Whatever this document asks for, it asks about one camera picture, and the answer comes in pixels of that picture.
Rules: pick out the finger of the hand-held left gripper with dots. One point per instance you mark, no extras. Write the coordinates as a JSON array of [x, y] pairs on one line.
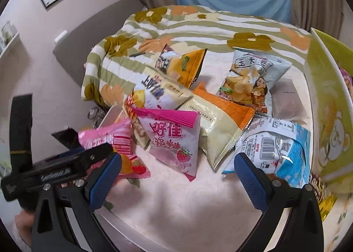
[[64, 136], [96, 152]]

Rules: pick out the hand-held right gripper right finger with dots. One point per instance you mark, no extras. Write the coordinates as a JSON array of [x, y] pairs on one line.
[[249, 178]]

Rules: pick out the white wall shelf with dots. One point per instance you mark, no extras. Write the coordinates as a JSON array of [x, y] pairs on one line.
[[9, 45]]

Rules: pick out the glass jar with plant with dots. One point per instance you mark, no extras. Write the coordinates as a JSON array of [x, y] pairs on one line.
[[7, 32]]

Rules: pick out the person's left hand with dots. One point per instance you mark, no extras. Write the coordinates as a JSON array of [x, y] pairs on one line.
[[21, 225]]

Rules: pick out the grey chip packet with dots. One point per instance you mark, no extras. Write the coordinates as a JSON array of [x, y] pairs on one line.
[[248, 80]]

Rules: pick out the white wall switch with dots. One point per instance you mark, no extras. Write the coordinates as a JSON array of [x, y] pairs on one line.
[[61, 36]]

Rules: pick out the clear glass jar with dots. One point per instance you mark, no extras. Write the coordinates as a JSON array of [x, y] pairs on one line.
[[96, 115]]

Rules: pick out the pink striped snack packet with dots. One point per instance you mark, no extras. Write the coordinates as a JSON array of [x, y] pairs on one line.
[[110, 137]]

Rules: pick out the cream patterned bed sheet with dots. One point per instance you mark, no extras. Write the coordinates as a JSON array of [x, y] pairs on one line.
[[179, 213]]

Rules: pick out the grey brown headboard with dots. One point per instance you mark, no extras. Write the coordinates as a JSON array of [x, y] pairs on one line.
[[91, 39]]

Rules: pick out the purple snack packet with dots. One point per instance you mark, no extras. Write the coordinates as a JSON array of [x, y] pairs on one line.
[[348, 83]]

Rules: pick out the white translucent pouch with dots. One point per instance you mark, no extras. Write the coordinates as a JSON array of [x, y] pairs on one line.
[[288, 100]]

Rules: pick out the green cardboard box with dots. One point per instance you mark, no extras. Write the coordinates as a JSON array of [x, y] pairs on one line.
[[328, 108]]

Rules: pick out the white plastic box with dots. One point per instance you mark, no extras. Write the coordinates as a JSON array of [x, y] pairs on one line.
[[111, 115]]

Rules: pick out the floral striped blanket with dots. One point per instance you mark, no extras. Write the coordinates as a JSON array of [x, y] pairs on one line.
[[209, 28]]

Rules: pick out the brown yellow snack packet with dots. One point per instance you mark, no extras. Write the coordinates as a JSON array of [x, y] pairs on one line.
[[324, 199]]

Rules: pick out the blue white snack packet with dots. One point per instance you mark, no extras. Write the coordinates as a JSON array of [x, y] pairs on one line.
[[275, 147]]

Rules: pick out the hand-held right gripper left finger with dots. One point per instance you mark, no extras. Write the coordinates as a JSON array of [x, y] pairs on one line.
[[106, 176]]

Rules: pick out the orange cream snack packet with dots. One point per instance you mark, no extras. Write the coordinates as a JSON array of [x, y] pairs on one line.
[[217, 127]]

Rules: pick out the pink strawberry snack packet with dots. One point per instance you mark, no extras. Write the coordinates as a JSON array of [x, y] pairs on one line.
[[171, 141]]

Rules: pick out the yellow orange snack packet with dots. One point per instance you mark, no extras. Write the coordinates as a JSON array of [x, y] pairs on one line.
[[187, 67]]

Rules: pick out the white yellow snack packet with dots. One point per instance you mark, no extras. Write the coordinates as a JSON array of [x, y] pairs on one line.
[[162, 90]]

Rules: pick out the red yellow chip packet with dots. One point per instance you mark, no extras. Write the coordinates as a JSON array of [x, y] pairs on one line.
[[136, 125]]

